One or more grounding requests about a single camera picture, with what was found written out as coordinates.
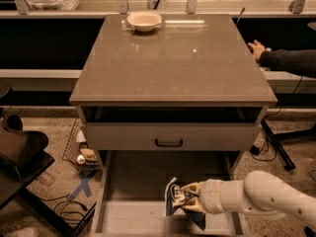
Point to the grey drawer cabinet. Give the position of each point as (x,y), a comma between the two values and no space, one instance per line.
(190,69)

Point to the white bowl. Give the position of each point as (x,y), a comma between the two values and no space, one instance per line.
(144,21)

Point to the open middle drawer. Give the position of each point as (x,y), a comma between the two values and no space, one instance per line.
(131,200)

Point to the person's hand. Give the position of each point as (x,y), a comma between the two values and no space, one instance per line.
(257,49)

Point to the blue chip bag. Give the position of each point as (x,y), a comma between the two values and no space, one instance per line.
(173,189)

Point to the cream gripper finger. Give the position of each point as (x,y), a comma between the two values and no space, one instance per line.
(192,188)
(189,203)

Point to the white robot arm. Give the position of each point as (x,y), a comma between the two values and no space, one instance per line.
(259,193)

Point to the black stand leg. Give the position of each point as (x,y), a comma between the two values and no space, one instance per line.
(288,164)

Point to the dark sleeved forearm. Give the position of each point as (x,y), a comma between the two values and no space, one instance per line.
(297,62)

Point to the closed upper drawer front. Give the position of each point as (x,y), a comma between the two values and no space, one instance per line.
(170,136)

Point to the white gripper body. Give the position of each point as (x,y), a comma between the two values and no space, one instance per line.
(210,195)

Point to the brown chair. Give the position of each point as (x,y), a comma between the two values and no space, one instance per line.
(19,147)

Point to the wire basket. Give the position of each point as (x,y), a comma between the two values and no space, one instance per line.
(72,149)

